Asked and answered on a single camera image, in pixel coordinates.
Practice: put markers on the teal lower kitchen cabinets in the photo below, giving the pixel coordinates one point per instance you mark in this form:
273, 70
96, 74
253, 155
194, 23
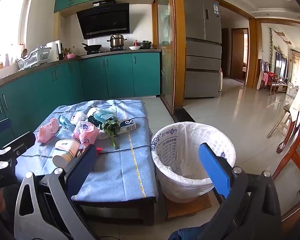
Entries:
115, 75

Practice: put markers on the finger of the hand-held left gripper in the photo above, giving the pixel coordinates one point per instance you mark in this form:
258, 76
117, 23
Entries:
0, 127
25, 141

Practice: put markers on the black range hood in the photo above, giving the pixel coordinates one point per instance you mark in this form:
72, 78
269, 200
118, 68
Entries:
105, 21

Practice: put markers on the grey kitchen countertop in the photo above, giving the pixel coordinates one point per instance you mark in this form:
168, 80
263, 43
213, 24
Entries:
20, 73

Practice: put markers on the white countertop appliance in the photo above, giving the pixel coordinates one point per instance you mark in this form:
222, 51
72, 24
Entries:
53, 51

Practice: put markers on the green leafy vegetable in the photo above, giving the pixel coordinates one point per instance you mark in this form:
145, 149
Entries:
110, 128

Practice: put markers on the dark casserole pot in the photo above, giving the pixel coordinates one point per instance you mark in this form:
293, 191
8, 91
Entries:
145, 45

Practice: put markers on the wooden archway frame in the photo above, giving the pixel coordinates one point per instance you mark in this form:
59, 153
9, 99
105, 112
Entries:
252, 55

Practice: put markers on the steel stock pot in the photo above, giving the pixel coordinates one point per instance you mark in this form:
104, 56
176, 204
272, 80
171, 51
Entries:
117, 41

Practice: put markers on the blue face mask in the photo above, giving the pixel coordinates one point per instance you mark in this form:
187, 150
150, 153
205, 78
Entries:
106, 113

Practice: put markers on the teal and white wrapper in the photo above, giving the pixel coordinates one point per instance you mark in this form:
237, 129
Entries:
65, 121

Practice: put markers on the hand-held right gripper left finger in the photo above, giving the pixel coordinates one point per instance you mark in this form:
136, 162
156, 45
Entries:
81, 167

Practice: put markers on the silver refrigerator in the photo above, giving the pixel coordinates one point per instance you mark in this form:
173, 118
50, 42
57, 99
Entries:
202, 55

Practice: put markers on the pink bowl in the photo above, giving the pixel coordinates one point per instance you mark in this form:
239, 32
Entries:
71, 56

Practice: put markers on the dark green patterned packet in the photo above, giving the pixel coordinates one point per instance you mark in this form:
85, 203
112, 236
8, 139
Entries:
93, 121

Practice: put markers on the dining table with cloth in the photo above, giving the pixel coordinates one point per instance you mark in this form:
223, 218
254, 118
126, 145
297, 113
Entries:
298, 105

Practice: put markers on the white and blue carton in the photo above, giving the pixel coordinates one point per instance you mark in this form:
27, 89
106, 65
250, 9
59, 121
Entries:
127, 125

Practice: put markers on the bright kitchen window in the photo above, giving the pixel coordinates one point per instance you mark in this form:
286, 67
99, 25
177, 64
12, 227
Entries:
7, 22

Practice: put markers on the row of wooden chairs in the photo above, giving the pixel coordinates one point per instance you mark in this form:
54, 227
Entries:
271, 78

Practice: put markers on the black wok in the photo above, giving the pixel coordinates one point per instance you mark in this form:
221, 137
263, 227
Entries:
92, 47

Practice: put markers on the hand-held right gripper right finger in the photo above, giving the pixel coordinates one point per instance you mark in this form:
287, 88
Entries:
213, 170

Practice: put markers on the white bowl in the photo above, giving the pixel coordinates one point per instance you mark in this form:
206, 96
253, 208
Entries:
134, 47

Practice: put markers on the wooden framed glass sliding door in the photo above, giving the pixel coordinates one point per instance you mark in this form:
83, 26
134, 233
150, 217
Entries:
166, 42

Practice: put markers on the red brown wooden chair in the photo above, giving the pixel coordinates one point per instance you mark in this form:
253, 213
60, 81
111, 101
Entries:
293, 152

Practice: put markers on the cream paper cup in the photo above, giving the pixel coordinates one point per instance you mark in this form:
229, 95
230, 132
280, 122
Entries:
65, 152

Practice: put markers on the white plastic bag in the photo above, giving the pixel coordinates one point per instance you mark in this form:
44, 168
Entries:
80, 116

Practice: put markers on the plain pink plastic bag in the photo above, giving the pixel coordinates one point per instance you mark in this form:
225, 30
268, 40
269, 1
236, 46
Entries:
47, 131

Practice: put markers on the green vine garland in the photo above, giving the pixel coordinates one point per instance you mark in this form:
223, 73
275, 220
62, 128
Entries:
271, 50

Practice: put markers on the black gas stove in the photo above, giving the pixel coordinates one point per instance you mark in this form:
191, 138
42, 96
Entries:
100, 51

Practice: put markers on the person's blue jeans leg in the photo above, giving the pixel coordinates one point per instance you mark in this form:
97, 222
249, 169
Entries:
187, 233

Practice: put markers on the pink plastic bag blue logo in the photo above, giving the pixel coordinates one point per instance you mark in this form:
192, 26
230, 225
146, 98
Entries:
87, 132

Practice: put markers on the brown interior door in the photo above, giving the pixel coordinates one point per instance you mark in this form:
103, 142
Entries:
236, 55

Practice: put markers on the white dish rack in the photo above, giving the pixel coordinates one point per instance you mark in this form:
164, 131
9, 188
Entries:
33, 58

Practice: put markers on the bin with white plastic liner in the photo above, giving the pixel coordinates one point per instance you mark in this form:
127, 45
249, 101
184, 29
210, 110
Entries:
180, 187

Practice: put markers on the blue checked tablecloth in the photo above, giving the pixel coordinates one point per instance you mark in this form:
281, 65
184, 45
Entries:
120, 170

